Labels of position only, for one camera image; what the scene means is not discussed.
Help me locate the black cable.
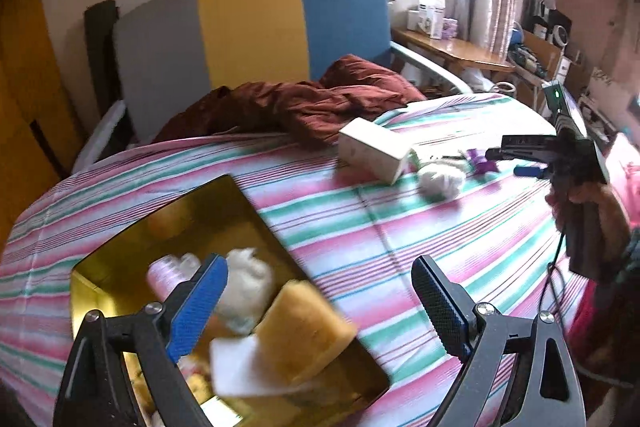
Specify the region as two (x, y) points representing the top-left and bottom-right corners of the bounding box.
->
(539, 227), (569, 324)

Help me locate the pink clothing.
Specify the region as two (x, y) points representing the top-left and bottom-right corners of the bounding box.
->
(570, 287), (640, 383)

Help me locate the white tissue wad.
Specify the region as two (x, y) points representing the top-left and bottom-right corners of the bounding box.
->
(417, 159), (467, 200)

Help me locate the white bed rail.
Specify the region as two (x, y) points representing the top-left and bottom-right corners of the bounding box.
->
(390, 44), (473, 96)
(72, 99), (129, 174)

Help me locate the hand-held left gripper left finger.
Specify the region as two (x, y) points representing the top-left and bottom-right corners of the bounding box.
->
(52, 253), (230, 427)

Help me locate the person's right hand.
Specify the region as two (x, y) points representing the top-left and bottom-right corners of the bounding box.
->
(545, 181), (632, 254)

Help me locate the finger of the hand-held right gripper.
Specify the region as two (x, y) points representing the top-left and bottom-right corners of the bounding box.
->
(501, 135), (558, 149)
(485, 148), (557, 164)

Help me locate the gold tin box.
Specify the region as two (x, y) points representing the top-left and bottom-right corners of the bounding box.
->
(70, 174), (391, 427)

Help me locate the brown cardboard box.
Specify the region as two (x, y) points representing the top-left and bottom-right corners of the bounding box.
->
(521, 29), (567, 75)

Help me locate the pink bottle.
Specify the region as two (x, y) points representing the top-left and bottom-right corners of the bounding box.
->
(146, 254), (202, 299)

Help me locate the white box with blue top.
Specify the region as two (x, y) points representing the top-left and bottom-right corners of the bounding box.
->
(419, 0), (447, 38)

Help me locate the white cardboard box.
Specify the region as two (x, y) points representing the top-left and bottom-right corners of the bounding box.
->
(338, 118), (413, 185)

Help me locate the yellow sponge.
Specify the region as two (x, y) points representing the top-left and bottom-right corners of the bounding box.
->
(252, 282), (358, 383)

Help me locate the white flat block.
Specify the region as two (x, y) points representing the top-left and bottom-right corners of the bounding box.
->
(209, 336), (283, 399)

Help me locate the wooden desk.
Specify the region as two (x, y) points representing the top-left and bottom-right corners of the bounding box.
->
(394, 27), (516, 74)

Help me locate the white crumpled plastic bag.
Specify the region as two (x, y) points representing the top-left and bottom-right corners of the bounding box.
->
(215, 248), (275, 334)

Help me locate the grey yellow blue headboard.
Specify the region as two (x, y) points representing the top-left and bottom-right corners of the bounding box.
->
(112, 0), (393, 142)

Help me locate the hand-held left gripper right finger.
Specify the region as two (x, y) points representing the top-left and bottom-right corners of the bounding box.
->
(410, 254), (588, 427)

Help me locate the wooden wardrobe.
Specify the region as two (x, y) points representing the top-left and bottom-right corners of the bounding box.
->
(0, 0), (83, 230)

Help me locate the brown garment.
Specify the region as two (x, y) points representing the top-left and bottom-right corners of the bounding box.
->
(152, 54), (428, 148)

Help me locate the purple wrapper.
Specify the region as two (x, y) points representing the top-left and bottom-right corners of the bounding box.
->
(465, 148), (499, 176)

